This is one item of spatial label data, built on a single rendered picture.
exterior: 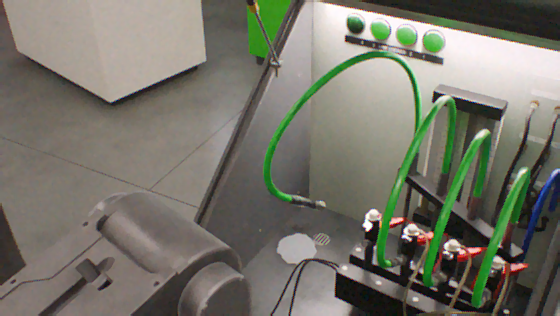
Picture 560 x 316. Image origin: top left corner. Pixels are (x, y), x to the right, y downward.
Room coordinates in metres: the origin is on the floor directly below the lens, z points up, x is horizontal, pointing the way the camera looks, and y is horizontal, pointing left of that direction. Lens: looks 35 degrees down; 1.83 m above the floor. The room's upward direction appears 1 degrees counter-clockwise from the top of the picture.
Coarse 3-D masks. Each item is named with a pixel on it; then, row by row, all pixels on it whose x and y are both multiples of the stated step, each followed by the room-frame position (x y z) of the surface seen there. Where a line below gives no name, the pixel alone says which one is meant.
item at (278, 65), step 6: (246, 0) 1.05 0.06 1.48; (252, 0) 1.04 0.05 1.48; (252, 6) 1.05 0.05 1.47; (258, 6) 1.06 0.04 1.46; (252, 12) 1.05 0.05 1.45; (258, 18) 1.06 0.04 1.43; (264, 30) 1.08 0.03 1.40; (264, 36) 1.08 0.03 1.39; (270, 42) 1.09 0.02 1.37; (270, 48) 1.09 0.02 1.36; (276, 60) 1.10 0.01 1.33; (282, 60) 1.12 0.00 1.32; (270, 66) 1.11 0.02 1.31; (276, 66) 1.11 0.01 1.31; (282, 66) 1.12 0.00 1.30; (276, 72) 1.11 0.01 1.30; (282, 72) 1.12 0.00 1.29
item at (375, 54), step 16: (352, 64) 0.88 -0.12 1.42; (400, 64) 0.95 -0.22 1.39; (320, 80) 0.85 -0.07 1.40; (416, 80) 0.97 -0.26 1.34; (304, 96) 0.83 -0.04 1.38; (416, 96) 0.98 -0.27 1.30; (288, 112) 0.82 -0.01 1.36; (416, 112) 0.99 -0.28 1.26; (416, 128) 0.99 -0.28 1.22; (272, 144) 0.79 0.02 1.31; (272, 192) 0.79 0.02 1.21
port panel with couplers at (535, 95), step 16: (544, 80) 0.95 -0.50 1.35; (528, 96) 0.96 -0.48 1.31; (544, 96) 0.94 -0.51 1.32; (544, 112) 0.94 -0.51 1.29; (544, 128) 0.93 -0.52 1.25; (512, 144) 0.96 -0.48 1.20; (528, 144) 0.94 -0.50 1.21; (544, 144) 0.93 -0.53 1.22; (528, 160) 0.94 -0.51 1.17; (512, 176) 0.95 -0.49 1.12; (544, 176) 0.92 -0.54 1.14; (544, 208) 0.91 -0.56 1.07
